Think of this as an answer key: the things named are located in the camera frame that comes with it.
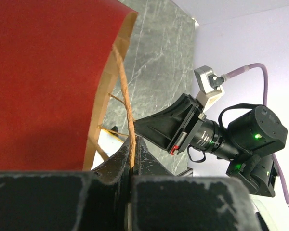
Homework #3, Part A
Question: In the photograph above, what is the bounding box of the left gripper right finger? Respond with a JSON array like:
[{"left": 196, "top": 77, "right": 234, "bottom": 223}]
[{"left": 131, "top": 137, "right": 261, "bottom": 231}]

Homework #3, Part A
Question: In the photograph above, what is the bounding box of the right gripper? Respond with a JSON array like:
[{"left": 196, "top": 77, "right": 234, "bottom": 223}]
[{"left": 134, "top": 93, "right": 205, "bottom": 155}]

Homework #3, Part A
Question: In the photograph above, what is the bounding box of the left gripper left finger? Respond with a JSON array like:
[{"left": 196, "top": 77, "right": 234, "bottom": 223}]
[{"left": 0, "top": 142, "right": 129, "bottom": 231}]

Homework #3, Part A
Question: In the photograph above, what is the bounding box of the red paper bag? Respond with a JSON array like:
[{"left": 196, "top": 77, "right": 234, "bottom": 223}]
[{"left": 0, "top": 0, "right": 138, "bottom": 171}]

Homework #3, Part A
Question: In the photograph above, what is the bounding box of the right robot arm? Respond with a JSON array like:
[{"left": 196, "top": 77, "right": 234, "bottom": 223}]
[{"left": 134, "top": 94, "right": 288, "bottom": 197}]

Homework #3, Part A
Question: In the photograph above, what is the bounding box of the small whiteboard orange frame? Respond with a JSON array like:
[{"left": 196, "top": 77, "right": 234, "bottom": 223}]
[{"left": 91, "top": 129, "right": 124, "bottom": 170}]

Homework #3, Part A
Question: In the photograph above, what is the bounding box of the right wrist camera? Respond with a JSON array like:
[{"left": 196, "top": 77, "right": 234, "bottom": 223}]
[{"left": 194, "top": 65, "right": 225, "bottom": 112}]

